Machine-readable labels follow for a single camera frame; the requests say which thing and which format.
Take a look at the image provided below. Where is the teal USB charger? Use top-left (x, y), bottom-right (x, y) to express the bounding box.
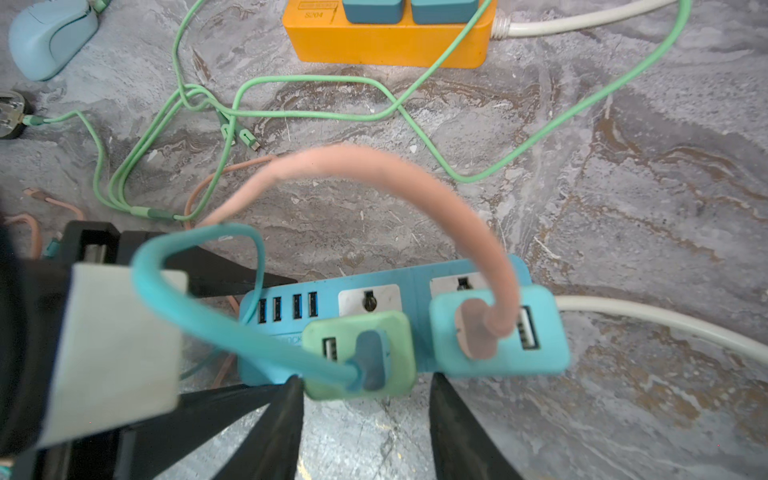
top-left (429, 285), bottom-right (570, 378)

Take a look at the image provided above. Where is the pink charging cable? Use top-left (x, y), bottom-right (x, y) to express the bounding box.
top-left (183, 142), bottom-right (521, 361)

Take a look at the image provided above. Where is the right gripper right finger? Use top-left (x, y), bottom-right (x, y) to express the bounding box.
top-left (429, 373), bottom-right (522, 480)

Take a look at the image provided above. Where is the teal charger on orange strip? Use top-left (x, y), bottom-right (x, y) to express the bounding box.
top-left (342, 0), bottom-right (405, 25)

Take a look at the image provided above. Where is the blue power strip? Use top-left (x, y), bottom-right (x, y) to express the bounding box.
top-left (240, 256), bottom-right (536, 373)

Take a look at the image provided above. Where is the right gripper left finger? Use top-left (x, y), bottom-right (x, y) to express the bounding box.
top-left (214, 376), bottom-right (304, 480)

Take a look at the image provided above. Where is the green charging cable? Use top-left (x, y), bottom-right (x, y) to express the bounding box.
top-left (23, 0), bottom-right (694, 220)

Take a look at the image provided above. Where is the camouflage green device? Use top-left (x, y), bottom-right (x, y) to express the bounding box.
top-left (0, 90), bottom-right (32, 140)

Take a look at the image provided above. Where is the light blue mouse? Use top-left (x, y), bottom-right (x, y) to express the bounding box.
top-left (8, 0), bottom-right (99, 81)

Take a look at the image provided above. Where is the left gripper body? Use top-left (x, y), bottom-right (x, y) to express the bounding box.
top-left (1, 221), bottom-right (297, 479)

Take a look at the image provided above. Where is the light green USB charger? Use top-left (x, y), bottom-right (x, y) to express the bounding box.
top-left (302, 311), bottom-right (417, 401)

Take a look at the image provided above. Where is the white power cord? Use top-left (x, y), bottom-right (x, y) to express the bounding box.
top-left (554, 295), bottom-right (768, 367)

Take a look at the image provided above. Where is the teal charging cable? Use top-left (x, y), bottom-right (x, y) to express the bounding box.
top-left (130, 223), bottom-right (388, 392)

